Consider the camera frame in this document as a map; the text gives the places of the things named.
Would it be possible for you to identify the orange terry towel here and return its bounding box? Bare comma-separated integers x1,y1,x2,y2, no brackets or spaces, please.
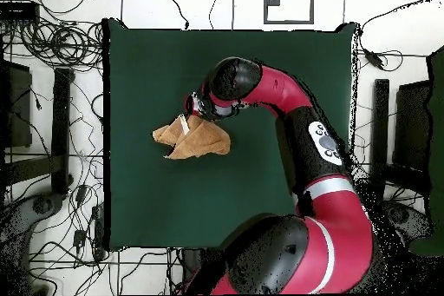
152,114,232,161

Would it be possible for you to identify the flat black device box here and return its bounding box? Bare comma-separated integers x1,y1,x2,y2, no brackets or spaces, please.
0,1,40,22

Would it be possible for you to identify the dark green table cloth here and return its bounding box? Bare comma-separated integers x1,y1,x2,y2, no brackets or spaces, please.
101,17,360,252

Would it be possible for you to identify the black stand bar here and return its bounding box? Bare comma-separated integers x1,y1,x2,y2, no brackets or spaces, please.
369,78,390,201
50,67,75,195

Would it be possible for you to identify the large black box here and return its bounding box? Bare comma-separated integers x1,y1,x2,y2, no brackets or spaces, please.
394,79,433,172
0,60,33,148

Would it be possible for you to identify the long black cable with plug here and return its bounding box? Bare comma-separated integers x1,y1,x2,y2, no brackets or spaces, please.
158,0,191,30

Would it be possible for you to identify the grey floor frame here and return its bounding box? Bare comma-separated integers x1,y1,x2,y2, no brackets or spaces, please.
263,0,316,25

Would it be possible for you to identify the black cable coil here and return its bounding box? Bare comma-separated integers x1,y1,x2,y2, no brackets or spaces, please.
18,19,105,68

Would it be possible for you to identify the pedestal leg with round foot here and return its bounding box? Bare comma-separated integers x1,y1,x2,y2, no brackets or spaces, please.
0,192,65,295
376,200,433,241

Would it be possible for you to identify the black power adapter with cable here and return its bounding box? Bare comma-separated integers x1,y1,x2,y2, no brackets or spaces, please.
362,49,386,70

